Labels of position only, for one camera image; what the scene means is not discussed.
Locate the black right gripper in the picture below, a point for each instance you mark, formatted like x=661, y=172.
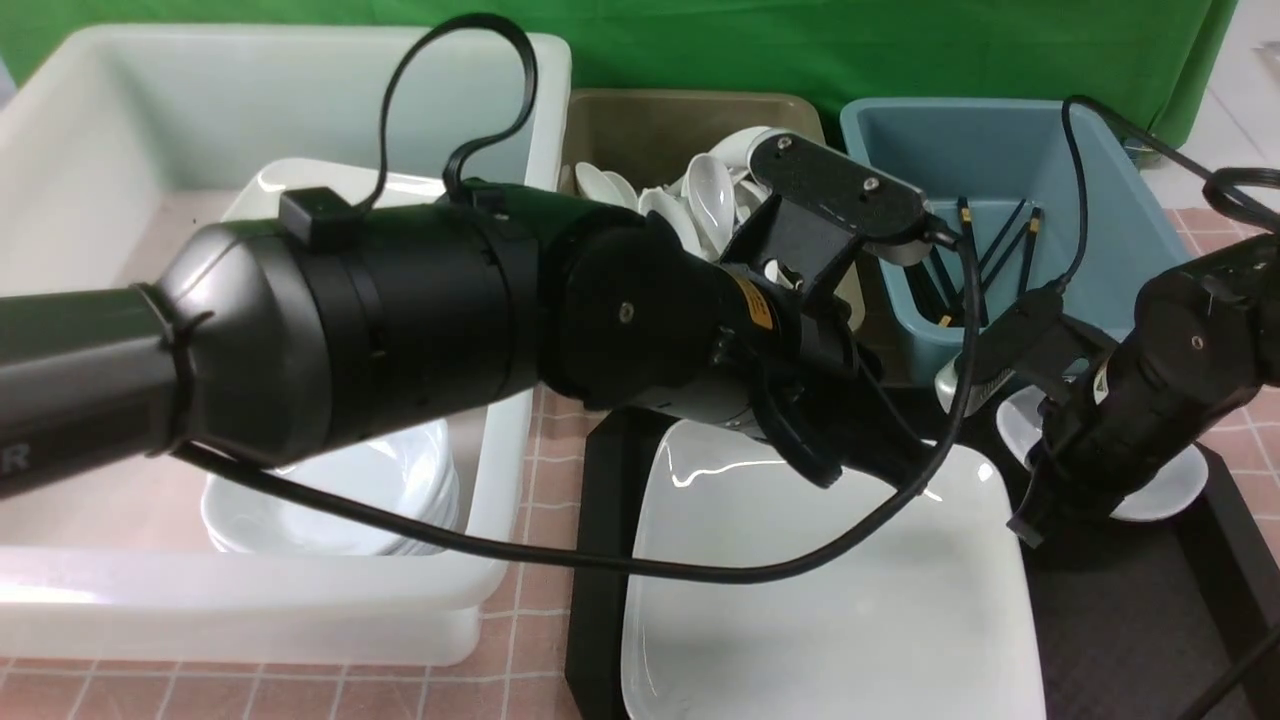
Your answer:
x=1146, y=403

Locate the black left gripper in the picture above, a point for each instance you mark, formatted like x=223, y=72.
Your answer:
x=724, y=346

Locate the small white bowl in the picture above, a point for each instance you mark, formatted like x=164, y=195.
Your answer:
x=1179, y=483

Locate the black chopstick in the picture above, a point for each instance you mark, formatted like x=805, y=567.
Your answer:
x=997, y=229
x=997, y=255
x=967, y=227

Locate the large white square plate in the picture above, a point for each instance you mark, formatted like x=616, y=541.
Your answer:
x=928, y=619

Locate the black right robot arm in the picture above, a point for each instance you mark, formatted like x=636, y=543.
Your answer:
x=1228, y=298

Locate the black serving tray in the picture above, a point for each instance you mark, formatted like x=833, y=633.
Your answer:
x=1132, y=621

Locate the black chopstick in bin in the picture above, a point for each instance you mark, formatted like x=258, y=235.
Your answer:
x=967, y=227

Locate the white spoon centre pile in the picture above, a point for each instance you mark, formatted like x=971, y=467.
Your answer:
x=709, y=196

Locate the white spoon left pile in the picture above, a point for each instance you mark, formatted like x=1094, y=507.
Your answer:
x=604, y=186

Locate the olive green spoon bin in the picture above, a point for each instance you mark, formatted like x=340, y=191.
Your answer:
x=649, y=137

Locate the blue plastic chopstick bin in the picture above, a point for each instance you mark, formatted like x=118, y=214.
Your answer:
x=1010, y=157

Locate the green backdrop cloth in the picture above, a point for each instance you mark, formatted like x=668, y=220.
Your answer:
x=1149, y=60

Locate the stack of small white bowls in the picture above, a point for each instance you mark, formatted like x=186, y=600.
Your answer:
x=410, y=473

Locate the pink checkered tablecloth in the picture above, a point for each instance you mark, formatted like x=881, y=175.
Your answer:
x=517, y=669

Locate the stack of white square plates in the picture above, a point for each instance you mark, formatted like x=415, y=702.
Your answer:
x=260, y=198

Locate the large white plastic tub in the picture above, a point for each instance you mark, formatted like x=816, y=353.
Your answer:
x=112, y=154

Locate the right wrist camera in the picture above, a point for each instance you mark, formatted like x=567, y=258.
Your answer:
x=1034, y=340

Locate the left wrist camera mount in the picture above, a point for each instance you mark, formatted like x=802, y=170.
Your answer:
x=830, y=200

